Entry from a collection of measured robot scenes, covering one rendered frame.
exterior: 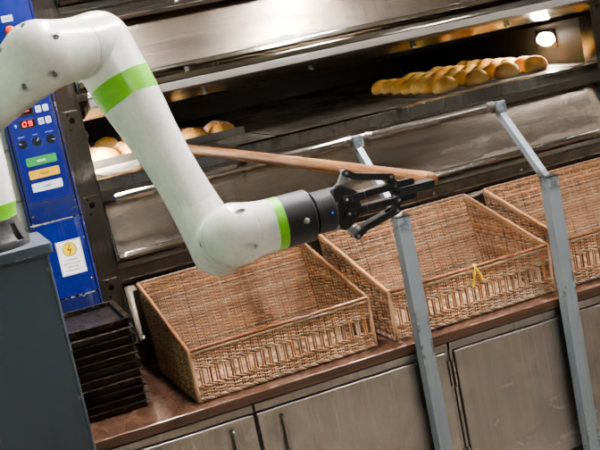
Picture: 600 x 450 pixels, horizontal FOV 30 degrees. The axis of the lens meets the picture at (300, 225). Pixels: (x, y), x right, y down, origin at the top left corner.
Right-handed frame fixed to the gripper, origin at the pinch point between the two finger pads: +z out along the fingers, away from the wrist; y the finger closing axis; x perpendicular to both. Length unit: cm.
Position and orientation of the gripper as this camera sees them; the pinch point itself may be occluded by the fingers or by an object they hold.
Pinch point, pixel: (414, 187)
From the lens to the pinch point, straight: 203.1
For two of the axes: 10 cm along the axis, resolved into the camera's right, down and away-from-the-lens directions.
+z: 9.2, -2.4, 3.1
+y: 2.0, 9.6, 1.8
